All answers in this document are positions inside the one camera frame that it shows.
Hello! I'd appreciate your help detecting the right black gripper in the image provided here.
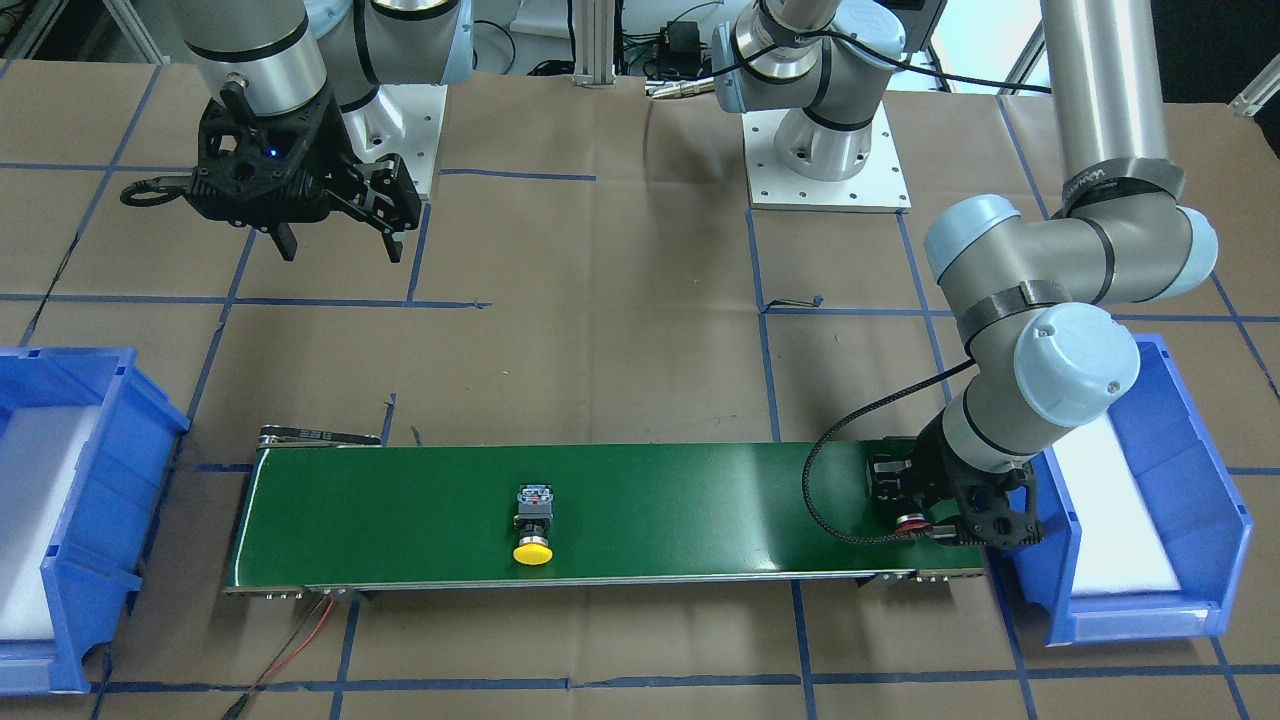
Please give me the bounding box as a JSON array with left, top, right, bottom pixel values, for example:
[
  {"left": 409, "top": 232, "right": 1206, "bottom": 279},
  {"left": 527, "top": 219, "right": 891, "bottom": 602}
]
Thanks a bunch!
[{"left": 188, "top": 85, "right": 422, "bottom": 263}]

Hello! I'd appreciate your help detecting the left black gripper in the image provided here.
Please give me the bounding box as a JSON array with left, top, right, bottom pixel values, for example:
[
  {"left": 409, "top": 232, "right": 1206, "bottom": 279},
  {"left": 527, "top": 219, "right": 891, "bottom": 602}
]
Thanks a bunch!
[{"left": 868, "top": 413, "right": 986, "bottom": 546}]

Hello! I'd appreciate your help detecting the red push button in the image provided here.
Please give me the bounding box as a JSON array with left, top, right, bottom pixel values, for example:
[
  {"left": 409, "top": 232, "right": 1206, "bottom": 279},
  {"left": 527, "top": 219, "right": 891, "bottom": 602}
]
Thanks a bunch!
[{"left": 893, "top": 511, "right": 932, "bottom": 541}]

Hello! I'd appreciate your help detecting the yellow push button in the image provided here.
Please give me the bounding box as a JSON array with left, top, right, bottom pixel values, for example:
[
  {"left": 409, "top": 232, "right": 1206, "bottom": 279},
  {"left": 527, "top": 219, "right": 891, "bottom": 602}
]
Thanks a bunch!
[{"left": 512, "top": 484, "right": 554, "bottom": 566}]

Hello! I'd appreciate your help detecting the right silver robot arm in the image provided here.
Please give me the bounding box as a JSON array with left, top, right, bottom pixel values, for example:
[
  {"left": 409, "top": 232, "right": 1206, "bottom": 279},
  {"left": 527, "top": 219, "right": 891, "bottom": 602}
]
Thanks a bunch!
[{"left": 161, "top": 1, "right": 474, "bottom": 263}]

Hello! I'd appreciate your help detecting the blue bin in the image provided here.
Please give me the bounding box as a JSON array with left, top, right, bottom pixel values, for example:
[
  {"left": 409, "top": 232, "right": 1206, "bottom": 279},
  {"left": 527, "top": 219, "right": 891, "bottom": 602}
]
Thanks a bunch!
[
  {"left": 1, "top": 347, "right": 189, "bottom": 696},
  {"left": 1010, "top": 334, "right": 1253, "bottom": 647}
]

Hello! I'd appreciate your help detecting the green conveyor belt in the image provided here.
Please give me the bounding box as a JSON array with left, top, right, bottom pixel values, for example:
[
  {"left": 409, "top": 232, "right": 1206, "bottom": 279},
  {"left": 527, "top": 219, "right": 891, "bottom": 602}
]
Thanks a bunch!
[{"left": 225, "top": 442, "right": 984, "bottom": 596}]

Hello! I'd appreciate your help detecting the black power adapter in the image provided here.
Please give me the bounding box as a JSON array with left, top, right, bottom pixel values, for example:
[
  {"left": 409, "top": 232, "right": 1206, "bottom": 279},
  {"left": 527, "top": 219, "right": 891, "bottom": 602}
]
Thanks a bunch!
[{"left": 660, "top": 20, "right": 701, "bottom": 61}]

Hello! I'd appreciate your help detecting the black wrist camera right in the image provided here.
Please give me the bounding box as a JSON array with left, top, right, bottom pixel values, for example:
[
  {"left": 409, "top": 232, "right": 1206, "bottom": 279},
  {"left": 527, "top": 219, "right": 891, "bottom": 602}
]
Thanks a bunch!
[{"left": 956, "top": 465, "right": 1044, "bottom": 550}]

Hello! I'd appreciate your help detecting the black braided cable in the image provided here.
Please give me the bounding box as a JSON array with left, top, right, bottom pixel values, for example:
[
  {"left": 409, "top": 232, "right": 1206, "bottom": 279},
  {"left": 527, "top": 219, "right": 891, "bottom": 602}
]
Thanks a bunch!
[{"left": 803, "top": 357, "right": 977, "bottom": 547}]

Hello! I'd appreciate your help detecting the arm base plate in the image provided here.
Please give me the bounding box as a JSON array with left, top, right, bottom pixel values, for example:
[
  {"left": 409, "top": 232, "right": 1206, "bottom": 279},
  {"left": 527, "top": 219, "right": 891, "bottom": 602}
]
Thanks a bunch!
[
  {"left": 741, "top": 105, "right": 913, "bottom": 213},
  {"left": 343, "top": 85, "right": 448, "bottom": 200}
]

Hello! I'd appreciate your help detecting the aluminium frame post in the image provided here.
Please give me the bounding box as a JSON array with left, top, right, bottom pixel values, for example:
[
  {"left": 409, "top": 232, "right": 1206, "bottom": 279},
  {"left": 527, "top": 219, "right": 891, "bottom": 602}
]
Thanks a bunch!
[{"left": 567, "top": 1, "right": 622, "bottom": 87}]

